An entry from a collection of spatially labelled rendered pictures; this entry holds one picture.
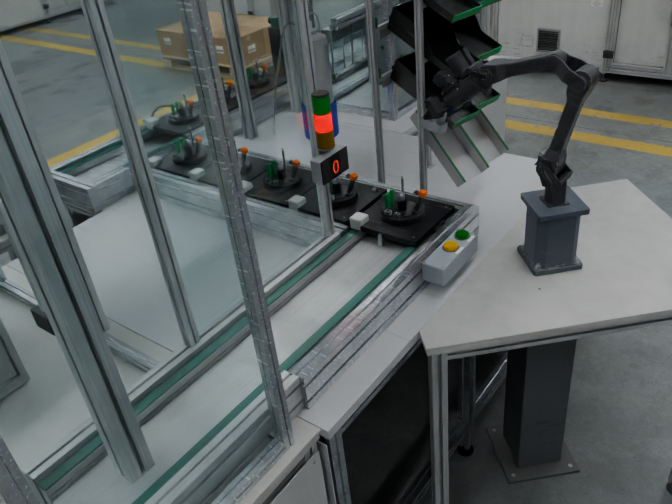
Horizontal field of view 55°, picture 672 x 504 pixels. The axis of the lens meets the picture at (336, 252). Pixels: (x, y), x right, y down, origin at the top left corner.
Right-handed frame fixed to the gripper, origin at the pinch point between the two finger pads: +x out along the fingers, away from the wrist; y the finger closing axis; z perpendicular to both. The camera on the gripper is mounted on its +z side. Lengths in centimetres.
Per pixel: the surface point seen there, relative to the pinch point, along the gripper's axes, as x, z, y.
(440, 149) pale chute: 12.6, -9.3, -10.3
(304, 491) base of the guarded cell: 23, -69, 86
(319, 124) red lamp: 10.0, 9.6, 36.3
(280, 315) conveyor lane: 33, -31, 61
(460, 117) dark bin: 3.3, -3.7, -14.7
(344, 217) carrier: 35.4, -14.0, 20.0
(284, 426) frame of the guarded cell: 12, -52, 89
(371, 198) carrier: 34.5, -12.2, 5.8
